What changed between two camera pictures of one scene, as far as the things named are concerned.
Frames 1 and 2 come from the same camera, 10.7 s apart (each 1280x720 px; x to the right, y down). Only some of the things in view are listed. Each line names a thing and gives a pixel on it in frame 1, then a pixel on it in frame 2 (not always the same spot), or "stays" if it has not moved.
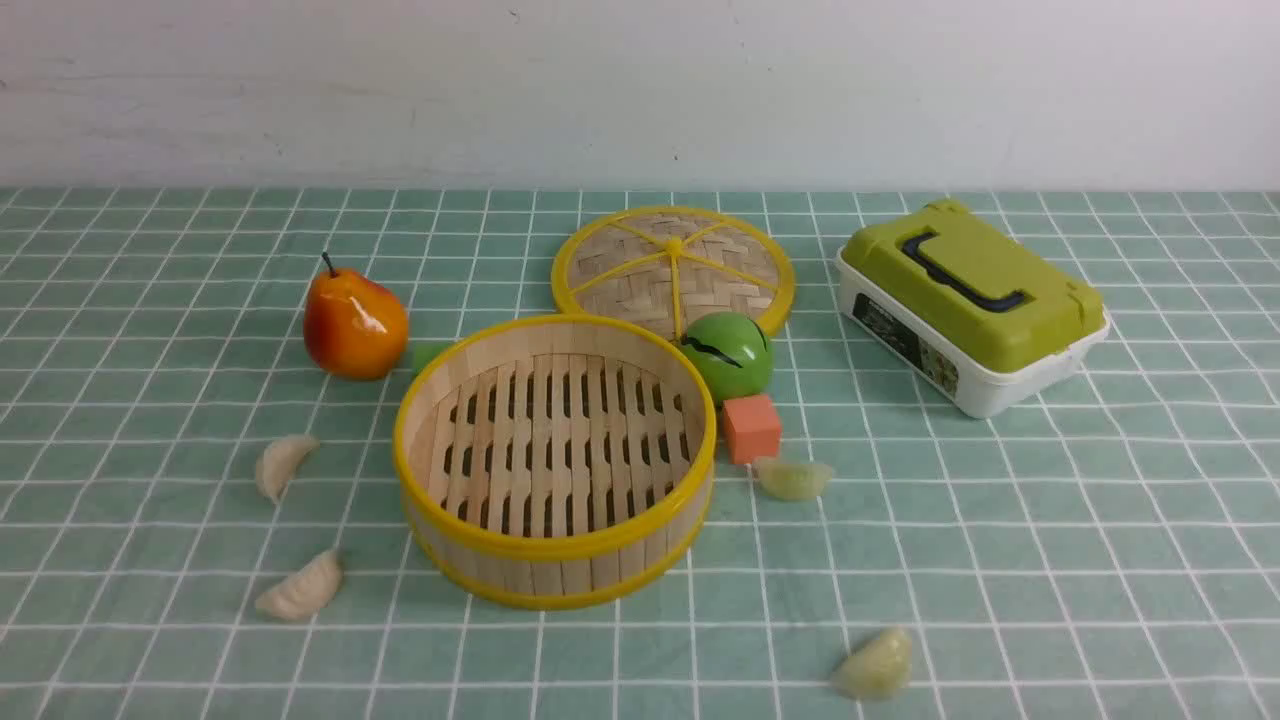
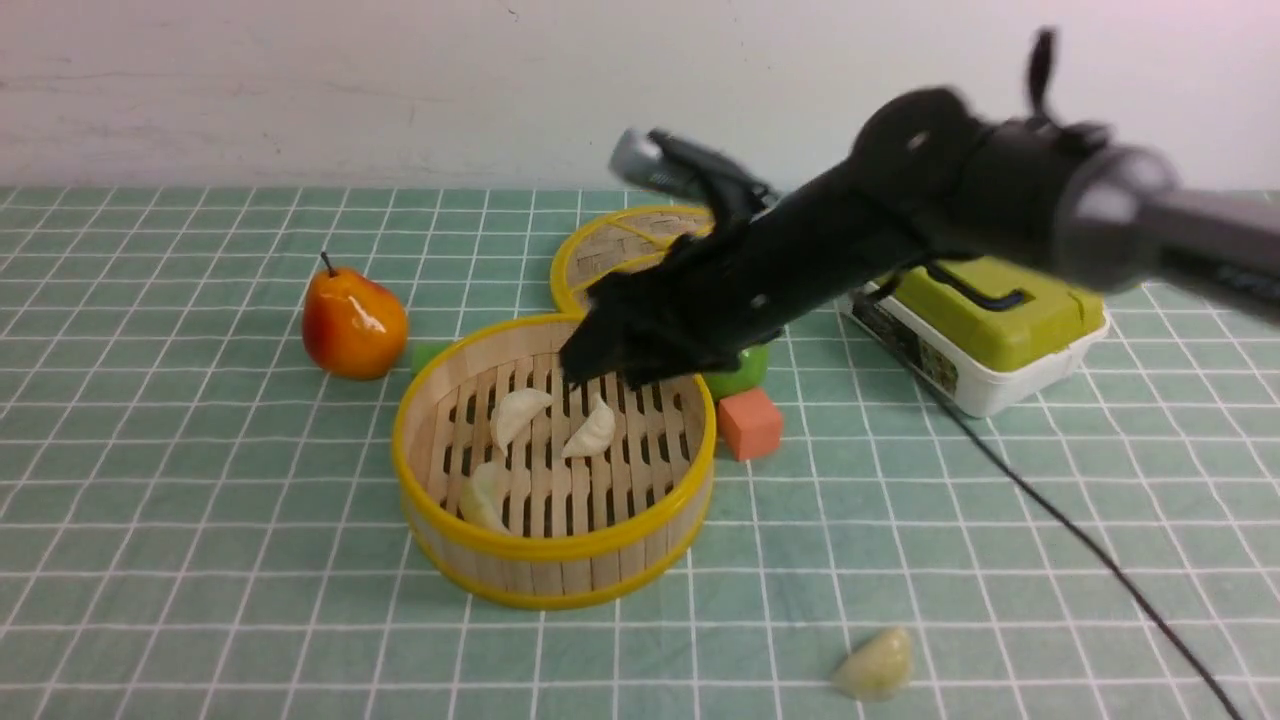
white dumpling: x=280 y=461 → x=513 y=412
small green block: x=425 y=351 stays
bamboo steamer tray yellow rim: x=553 y=462 stays
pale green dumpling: x=877 y=669 stays
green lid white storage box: x=965 y=310 stays
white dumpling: x=306 y=591 → x=596 y=434
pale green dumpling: x=791 y=481 → x=478 y=502
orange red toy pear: x=355 y=327 stays
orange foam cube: x=752 y=428 stays
